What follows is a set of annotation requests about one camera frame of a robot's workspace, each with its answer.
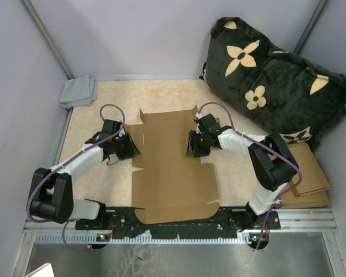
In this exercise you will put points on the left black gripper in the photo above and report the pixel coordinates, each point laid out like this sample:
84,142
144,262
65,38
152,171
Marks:
131,150

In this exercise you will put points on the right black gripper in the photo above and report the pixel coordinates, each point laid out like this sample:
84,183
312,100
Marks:
193,149

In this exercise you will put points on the brown cardboard box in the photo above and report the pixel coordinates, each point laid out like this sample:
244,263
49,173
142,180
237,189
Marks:
169,186

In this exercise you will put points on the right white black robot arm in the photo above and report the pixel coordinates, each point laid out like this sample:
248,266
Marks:
272,161

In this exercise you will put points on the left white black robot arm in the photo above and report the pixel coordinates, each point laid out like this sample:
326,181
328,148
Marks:
51,194

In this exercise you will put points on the upper folded cardboard box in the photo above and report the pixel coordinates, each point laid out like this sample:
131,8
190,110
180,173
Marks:
308,170

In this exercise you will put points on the grey folded cloth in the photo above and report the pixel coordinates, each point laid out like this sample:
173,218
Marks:
77,92

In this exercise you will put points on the black flower pattern cushion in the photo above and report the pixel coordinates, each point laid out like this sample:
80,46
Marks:
279,91

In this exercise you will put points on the white paper corner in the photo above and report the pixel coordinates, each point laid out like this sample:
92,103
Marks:
44,270

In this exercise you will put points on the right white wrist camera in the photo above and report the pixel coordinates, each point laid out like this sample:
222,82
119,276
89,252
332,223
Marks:
197,117

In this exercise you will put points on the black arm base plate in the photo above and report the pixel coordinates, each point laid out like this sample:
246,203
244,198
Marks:
226,223

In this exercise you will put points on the aluminium frame rail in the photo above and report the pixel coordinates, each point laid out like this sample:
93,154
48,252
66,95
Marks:
291,221

